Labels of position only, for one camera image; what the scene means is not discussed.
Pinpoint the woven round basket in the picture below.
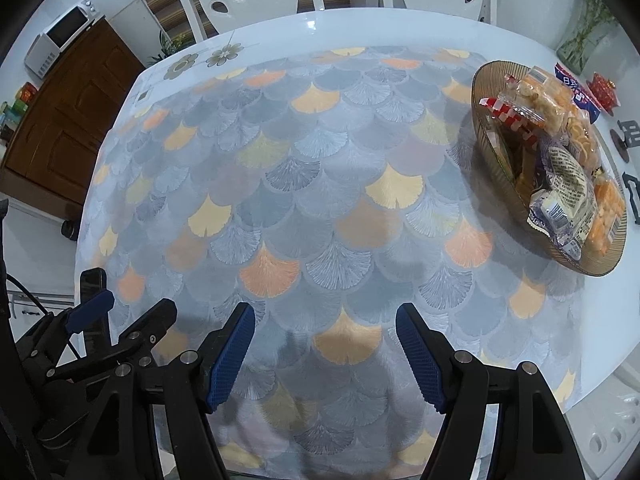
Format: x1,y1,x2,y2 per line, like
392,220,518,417
471,60,628,277

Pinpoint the black ornament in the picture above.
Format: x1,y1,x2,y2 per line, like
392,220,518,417
624,172,640,223
611,119,640,162

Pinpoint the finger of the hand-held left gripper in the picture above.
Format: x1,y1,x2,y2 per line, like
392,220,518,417
42,298,179,386
15,289,117,361

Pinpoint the black glossy slab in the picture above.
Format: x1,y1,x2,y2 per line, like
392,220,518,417
79,268,110,356

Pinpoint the purple white snack bag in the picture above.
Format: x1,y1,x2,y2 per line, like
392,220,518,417
527,142,601,261

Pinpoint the row of colourful small boxes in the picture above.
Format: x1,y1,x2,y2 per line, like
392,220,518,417
0,82,38,141

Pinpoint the brown wooden cabinet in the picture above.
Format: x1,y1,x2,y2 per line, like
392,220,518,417
0,17,146,221

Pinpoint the glass vase with green stems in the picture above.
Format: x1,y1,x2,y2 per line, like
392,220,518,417
556,0,618,73

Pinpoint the green potted plant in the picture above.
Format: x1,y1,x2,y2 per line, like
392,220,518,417
147,30,193,67

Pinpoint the white microwave oven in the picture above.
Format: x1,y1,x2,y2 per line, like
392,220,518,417
24,0,97,80

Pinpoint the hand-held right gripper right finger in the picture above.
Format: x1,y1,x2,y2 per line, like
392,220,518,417
395,302,586,480

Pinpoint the white refrigerator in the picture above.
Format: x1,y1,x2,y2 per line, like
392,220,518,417
107,0,166,68

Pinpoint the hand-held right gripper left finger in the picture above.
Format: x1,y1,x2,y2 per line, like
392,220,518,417
65,301,257,480

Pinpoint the red ornament box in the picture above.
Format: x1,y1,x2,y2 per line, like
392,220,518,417
586,72,622,110

